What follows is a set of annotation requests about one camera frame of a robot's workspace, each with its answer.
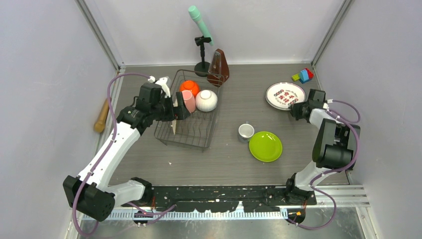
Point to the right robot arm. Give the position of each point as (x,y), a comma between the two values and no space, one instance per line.
(335,149)

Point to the white printed round plate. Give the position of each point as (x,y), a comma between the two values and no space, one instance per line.
(283,95)

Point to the pink mug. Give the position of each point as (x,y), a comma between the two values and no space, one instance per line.
(189,100)

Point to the lime green plate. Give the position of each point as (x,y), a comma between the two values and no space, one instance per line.
(265,146)

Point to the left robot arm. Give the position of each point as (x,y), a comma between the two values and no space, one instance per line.
(90,192)

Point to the black microphone stand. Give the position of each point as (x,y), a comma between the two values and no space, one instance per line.
(201,68)

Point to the wooden rolling pin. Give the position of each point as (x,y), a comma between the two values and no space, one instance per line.
(100,124)

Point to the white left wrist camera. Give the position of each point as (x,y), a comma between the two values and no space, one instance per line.
(161,81)

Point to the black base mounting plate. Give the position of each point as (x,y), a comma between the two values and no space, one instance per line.
(224,199)

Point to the small grey patterned mug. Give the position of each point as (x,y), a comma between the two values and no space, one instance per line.
(245,132)

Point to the colourful toy blocks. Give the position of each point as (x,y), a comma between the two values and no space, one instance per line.
(303,76)

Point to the woven bamboo plate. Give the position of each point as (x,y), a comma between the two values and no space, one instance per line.
(174,122)

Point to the mint green microphone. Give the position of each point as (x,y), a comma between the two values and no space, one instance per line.
(196,16)

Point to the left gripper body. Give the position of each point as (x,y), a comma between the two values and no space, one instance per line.
(164,110)

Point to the brown metronome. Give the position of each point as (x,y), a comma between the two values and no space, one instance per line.
(218,72)

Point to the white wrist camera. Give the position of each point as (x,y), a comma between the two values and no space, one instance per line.
(161,81)
(318,115)

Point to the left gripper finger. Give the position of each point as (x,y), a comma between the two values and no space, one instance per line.
(166,90)
(181,111)

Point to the white bowl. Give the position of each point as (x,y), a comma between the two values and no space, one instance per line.
(206,101)

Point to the orange bowl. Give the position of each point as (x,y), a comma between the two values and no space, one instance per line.
(191,86)

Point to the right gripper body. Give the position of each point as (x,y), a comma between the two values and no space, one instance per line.
(307,102)

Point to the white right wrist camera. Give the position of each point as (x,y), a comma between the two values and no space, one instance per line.
(318,115)

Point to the black wire dish rack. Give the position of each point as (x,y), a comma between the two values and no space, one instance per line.
(196,131)

